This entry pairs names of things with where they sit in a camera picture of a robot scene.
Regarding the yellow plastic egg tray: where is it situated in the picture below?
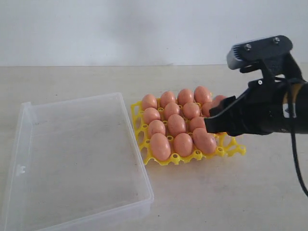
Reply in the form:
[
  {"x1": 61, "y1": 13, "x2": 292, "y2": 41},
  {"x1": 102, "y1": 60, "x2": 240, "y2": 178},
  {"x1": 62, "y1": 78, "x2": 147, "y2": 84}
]
[{"x1": 130, "y1": 101, "x2": 246, "y2": 166}]

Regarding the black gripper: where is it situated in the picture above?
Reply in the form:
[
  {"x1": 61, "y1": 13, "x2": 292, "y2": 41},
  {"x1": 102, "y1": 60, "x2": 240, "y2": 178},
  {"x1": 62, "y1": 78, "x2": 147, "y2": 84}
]
[{"x1": 204, "y1": 78, "x2": 298, "y2": 136}]

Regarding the brown egg second row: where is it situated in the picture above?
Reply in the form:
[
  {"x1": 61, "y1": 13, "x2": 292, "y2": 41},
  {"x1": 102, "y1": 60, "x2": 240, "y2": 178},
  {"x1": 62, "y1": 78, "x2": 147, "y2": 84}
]
[{"x1": 164, "y1": 102, "x2": 180, "y2": 120}]

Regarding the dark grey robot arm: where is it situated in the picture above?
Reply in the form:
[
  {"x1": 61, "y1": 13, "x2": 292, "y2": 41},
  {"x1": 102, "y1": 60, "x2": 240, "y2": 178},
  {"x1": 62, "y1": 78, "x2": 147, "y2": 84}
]
[{"x1": 205, "y1": 78, "x2": 308, "y2": 137}]

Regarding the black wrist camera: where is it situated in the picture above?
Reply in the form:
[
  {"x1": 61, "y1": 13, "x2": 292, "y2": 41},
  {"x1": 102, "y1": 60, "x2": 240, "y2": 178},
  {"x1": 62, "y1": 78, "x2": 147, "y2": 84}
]
[{"x1": 227, "y1": 35, "x2": 303, "y2": 82}]

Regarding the clear plastic box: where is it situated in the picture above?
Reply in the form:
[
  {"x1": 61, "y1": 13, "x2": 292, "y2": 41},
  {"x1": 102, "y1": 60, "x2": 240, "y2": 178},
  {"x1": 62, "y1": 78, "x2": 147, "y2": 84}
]
[{"x1": 0, "y1": 93, "x2": 154, "y2": 231}]

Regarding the brown egg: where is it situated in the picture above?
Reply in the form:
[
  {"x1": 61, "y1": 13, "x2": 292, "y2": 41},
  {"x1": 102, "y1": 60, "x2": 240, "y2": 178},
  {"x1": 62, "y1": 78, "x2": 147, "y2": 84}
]
[
  {"x1": 173, "y1": 133, "x2": 193, "y2": 157},
  {"x1": 150, "y1": 133, "x2": 171, "y2": 161},
  {"x1": 192, "y1": 128, "x2": 217, "y2": 154},
  {"x1": 189, "y1": 116, "x2": 205, "y2": 132},
  {"x1": 201, "y1": 102, "x2": 213, "y2": 117},
  {"x1": 177, "y1": 89, "x2": 194, "y2": 106},
  {"x1": 194, "y1": 86, "x2": 212, "y2": 105},
  {"x1": 212, "y1": 95, "x2": 226, "y2": 107},
  {"x1": 160, "y1": 91, "x2": 176, "y2": 108},
  {"x1": 141, "y1": 94, "x2": 157, "y2": 110},
  {"x1": 142, "y1": 107, "x2": 161, "y2": 124},
  {"x1": 167, "y1": 114, "x2": 186, "y2": 137},
  {"x1": 182, "y1": 103, "x2": 200, "y2": 120},
  {"x1": 148, "y1": 120, "x2": 166, "y2": 138}
]

